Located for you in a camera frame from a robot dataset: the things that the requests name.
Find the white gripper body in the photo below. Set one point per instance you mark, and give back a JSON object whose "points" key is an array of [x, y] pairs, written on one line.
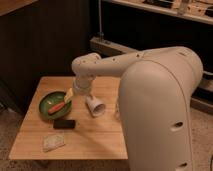
{"points": [[82, 86]]}

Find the metal shelf rack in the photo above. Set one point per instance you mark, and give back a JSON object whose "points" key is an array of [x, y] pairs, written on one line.
{"points": [[127, 28]]}

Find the green ceramic bowl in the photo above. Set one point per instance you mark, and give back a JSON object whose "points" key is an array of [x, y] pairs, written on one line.
{"points": [[51, 100]]}

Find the wooden table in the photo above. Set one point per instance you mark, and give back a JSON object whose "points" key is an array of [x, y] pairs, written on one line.
{"points": [[92, 138]]}

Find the orange carrot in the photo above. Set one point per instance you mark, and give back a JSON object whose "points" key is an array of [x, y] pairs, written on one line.
{"points": [[56, 108]]}

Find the black rectangular box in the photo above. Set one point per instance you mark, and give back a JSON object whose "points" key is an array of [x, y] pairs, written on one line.
{"points": [[64, 124]]}

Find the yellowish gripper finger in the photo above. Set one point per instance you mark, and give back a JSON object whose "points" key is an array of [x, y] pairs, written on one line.
{"points": [[68, 96]]}

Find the white cup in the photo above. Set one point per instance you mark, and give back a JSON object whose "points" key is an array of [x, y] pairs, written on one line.
{"points": [[95, 105]]}

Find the dark wooden cabinet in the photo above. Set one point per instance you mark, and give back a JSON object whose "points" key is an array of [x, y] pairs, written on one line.
{"points": [[39, 40]]}

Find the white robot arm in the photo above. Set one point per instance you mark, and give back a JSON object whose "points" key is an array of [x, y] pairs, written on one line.
{"points": [[154, 97]]}

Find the clear plastic snack bag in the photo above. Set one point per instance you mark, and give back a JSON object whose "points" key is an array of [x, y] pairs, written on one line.
{"points": [[52, 142]]}

